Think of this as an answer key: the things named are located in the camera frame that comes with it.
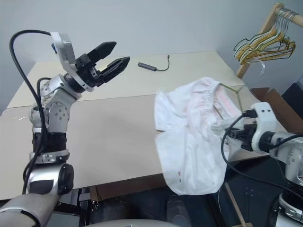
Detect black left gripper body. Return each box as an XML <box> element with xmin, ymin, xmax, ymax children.
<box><xmin>75</xmin><ymin>53</ymin><xmax>106</xmax><ymax>88</ymax></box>

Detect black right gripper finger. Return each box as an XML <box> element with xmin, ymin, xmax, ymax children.
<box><xmin>224</xmin><ymin>127</ymin><xmax>244</xmax><ymax>139</ymax></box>

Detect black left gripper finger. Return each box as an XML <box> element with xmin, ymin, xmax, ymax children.
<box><xmin>89</xmin><ymin>41</ymin><xmax>117</xmax><ymax>65</ymax></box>
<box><xmin>102</xmin><ymin>56</ymin><xmax>131</xmax><ymax>83</ymax></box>

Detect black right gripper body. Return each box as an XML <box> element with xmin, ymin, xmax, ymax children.
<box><xmin>240</xmin><ymin>123</ymin><xmax>258</xmax><ymax>152</ymax></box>

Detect olive wire hanger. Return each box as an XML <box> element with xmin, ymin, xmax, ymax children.
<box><xmin>214</xmin><ymin>82</ymin><xmax>248</xmax><ymax>119</ymax></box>

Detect white shorts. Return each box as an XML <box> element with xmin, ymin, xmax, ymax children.
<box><xmin>154</xmin><ymin>76</ymin><xmax>244</xmax><ymax>196</ymax></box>

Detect brown cardboard box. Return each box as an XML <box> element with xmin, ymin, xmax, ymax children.
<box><xmin>250</xmin><ymin>87</ymin><xmax>303</xmax><ymax>136</ymax></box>

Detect hangers on wooden rack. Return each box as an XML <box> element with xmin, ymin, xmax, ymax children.
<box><xmin>236</xmin><ymin>2</ymin><xmax>303</xmax><ymax>79</ymax></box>

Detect black box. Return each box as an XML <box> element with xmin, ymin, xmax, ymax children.
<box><xmin>281</xmin><ymin>81</ymin><xmax>303</xmax><ymax>107</ymax></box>

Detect white plastic strip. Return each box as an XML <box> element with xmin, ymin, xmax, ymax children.
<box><xmin>257</xmin><ymin>59</ymin><xmax>266</xmax><ymax>77</ymax></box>

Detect silver robot torso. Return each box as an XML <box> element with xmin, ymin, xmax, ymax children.
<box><xmin>85</xmin><ymin>217</ymin><xmax>173</xmax><ymax>227</ymax></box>

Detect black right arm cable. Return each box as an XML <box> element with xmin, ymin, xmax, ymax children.
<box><xmin>220</xmin><ymin>109</ymin><xmax>288</xmax><ymax>190</ymax></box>

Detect grey USB hub with cable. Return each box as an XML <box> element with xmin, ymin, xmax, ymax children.
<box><xmin>138</xmin><ymin>55</ymin><xmax>170</xmax><ymax>72</ymax></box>

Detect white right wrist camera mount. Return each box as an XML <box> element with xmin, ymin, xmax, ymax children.
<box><xmin>248</xmin><ymin>102</ymin><xmax>277</xmax><ymax>153</ymax></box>

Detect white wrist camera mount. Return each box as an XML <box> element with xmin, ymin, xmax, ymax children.
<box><xmin>248</xmin><ymin>102</ymin><xmax>277</xmax><ymax>153</ymax></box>
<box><xmin>51</xmin><ymin>32</ymin><xmax>95</xmax><ymax>93</ymax></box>

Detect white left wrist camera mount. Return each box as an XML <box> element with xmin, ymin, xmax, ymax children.
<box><xmin>51</xmin><ymin>32</ymin><xmax>95</xmax><ymax>93</ymax></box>

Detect white wire hanger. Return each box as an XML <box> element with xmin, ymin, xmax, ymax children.
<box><xmin>238</xmin><ymin>9</ymin><xmax>295</xmax><ymax>65</ymax></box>

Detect thin wooden stick frame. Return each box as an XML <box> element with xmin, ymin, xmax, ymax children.
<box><xmin>223</xmin><ymin>183</ymin><xmax>253</xmax><ymax>227</ymax></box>

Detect yellow wire hanger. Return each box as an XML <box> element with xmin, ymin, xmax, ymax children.
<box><xmin>235</xmin><ymin>10</ymin><xmax>296</xmax><ymax>64</ymax></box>

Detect dark green wire hanger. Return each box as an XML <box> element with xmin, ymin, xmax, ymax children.
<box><xmin>233</xmin><ymin>9</ymin><xmax>293</xmax><ymax>57</ymax></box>

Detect black table frame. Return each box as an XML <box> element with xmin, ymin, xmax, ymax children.
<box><xmin>54</xmin><ymin>188</ymin><xmax>93</xmax><ymax>227</ymax></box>

